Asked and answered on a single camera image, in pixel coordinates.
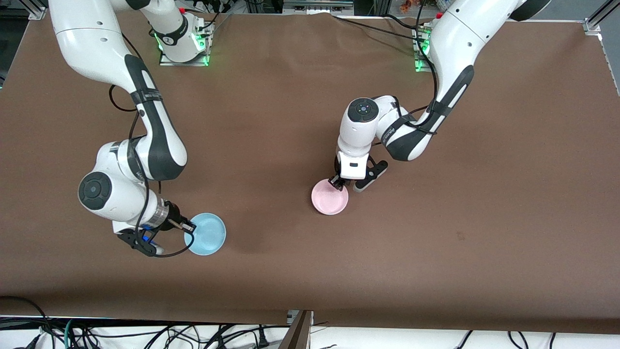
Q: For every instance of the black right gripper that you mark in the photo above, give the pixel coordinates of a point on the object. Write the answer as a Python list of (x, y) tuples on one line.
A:
[(173, 220)]

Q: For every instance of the aluminium frame profile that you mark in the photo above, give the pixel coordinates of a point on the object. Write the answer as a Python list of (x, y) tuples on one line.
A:
[(593, 25), (38, 9)]

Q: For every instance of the grey metal equipment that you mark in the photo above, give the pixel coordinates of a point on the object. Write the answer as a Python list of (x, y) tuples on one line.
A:
[(317, 6)]

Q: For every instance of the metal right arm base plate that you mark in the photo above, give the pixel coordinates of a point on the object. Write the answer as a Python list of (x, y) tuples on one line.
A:
[(193, 62)]

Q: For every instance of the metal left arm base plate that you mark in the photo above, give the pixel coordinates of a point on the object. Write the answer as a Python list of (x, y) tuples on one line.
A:
[(419, 67)]

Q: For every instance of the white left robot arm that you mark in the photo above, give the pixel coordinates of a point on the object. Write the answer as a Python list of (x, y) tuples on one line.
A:
[(455, 43)]

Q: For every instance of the pink bowl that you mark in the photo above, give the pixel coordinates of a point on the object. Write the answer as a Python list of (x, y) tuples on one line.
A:
[(329, 198)]

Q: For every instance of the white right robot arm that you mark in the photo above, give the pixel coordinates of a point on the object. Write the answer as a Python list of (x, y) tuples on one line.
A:
[(97, 43)]

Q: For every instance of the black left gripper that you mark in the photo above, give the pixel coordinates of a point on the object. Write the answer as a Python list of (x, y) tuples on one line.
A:
[(336, 182)]

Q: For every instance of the brown table mat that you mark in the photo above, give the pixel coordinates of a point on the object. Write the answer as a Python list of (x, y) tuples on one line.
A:
[(290, 121)]

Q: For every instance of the blue bowl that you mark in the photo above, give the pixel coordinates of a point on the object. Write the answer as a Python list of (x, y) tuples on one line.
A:
[(208, 235)]

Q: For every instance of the metal post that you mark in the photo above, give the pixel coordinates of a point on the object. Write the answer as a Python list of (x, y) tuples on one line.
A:
[(298, 334)]

